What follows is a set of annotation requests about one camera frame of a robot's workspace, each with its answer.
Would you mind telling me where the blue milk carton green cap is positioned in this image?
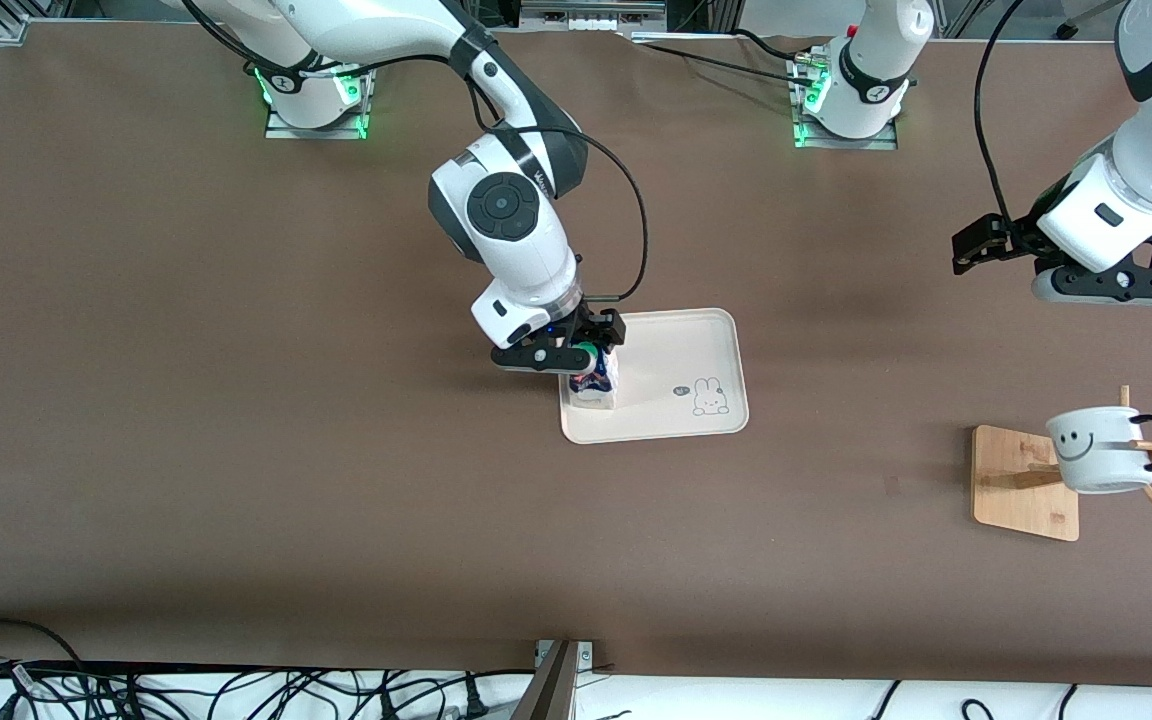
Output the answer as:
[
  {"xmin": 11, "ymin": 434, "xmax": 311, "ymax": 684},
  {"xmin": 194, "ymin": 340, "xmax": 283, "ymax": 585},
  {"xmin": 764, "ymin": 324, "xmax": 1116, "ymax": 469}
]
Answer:
[{"xmin": 570, "ymin": 345, "xmax": 623, "ymax": 412}]

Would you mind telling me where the white smiley cup black handle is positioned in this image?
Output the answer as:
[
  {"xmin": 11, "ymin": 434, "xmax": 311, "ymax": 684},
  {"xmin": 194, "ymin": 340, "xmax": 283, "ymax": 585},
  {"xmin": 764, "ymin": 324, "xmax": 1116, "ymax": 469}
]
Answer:
[{"xmin": 1045, "ymin": 404, "xmax": 1152, "ymax": 496}]

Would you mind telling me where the wooden cup rack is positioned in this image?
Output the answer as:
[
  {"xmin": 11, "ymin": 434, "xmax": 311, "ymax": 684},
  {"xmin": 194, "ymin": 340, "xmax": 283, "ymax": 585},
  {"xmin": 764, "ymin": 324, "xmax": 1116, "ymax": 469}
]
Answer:
[{"xmin": 971, "ymin": 385, "xmax": 1152, "ymax": 543}]

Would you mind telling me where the cream rabbit print tray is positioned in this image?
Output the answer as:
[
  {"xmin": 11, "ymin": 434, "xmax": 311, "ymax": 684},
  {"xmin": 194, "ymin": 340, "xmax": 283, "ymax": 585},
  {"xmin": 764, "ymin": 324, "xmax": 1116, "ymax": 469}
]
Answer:
[{"xmin": 556, "ymin": 307, "xmax": 749, "ymax": 445}]

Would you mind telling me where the white power strip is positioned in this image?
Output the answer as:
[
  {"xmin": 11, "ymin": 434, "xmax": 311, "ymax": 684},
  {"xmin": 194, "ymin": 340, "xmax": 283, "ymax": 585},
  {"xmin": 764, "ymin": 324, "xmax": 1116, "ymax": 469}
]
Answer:
[{"xmin": 520, "ymin": 0, "xmax": 669, "ymax": 27}]

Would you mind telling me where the grey aluminium strut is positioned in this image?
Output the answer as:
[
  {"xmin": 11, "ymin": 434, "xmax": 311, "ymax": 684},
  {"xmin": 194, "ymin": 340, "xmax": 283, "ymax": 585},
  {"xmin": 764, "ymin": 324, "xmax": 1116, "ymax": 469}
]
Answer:
[{"xmin": 510, "ymin": 640, "xmax": 582, "ymax": 720}]

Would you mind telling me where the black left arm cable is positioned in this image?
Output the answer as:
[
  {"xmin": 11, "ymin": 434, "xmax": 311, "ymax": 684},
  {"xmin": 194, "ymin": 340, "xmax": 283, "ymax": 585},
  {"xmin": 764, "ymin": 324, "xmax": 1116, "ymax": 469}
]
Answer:
[{"xmin": 973, "ymin": 0, "xmax": 1029, "ymax": 229}]

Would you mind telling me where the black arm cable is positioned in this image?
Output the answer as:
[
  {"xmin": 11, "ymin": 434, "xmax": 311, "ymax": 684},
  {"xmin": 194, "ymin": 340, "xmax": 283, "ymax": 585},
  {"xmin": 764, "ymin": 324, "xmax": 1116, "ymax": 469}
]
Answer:
[
  {"xmin": 973, "ymin": 0, "xmax": 1029, "ymax": 229},
  {"xmin": 466, "ymin": 80, "xmax": 650, "ymax": 303}
]

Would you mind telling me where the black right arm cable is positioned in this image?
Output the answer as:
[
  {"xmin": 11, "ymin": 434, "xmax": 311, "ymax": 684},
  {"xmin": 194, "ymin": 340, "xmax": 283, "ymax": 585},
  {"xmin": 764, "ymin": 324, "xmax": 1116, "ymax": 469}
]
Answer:
[{"xmin": 466, "ymin": 80, "xmax": 650, "ymax": 303}]

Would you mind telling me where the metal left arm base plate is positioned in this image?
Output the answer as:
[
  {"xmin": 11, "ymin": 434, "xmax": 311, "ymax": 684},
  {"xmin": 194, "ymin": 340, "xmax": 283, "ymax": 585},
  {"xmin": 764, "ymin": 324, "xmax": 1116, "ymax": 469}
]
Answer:
[{"xmin": 792, "ymin": 55, "xmax": 900, "ymax": 152}]

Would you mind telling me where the long black table cable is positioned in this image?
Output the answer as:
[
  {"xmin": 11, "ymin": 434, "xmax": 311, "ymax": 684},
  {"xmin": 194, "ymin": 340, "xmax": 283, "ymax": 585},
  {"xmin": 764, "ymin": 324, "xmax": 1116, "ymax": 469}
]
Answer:
[{"xmin": 634, "ymin": 42, "xmax": 819, "ymax": 89}]

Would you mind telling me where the metal strut bracket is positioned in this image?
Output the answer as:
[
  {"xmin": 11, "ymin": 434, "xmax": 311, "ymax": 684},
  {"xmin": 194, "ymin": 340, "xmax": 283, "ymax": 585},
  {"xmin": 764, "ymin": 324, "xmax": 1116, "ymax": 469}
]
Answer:
[{"xmin": 534, "ymin": 639, "xmax": 595, "ymax": 668}]

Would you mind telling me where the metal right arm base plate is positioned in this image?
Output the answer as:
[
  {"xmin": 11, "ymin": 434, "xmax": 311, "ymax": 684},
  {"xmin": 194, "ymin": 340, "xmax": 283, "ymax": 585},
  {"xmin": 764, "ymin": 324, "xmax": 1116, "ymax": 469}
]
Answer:
[{"xmin": 265, "ymin": 60, "xmax": 371, "ymax": 141}]

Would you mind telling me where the black cable tangle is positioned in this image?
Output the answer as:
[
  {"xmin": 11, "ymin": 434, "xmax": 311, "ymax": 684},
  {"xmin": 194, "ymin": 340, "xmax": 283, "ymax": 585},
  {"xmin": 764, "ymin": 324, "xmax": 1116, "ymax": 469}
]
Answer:
[{"xmin": 0, "ymin": 655, "xmax": 539, "ymax": 720}]

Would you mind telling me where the black arched floor cable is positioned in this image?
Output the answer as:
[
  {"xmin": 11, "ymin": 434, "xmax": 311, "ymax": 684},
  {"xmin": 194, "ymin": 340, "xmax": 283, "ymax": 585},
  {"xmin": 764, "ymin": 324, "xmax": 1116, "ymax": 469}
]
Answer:
[{"xmin": 0, "ymin": 618, "xmax": 89, "ymax": 691}]

